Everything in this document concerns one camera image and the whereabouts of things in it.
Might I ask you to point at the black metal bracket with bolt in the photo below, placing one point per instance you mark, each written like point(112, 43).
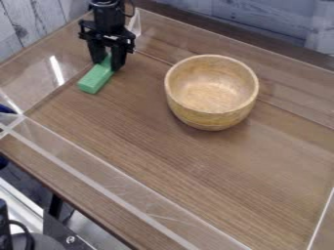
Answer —
point(63, 235)

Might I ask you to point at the black table leg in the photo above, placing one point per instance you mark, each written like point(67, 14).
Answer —
point(54, 206)

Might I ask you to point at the clear acrylic tray enclosure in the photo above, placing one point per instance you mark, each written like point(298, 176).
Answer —
point(165, 186)

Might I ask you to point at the green rectangular block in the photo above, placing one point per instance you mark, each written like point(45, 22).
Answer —
point(96, 77)

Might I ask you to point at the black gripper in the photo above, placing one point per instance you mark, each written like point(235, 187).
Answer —
point(120, 40)

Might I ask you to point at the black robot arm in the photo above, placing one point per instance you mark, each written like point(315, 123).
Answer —
point(108, 15)

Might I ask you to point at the light wooden bowl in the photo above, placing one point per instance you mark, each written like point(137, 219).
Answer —
point(211, 90)

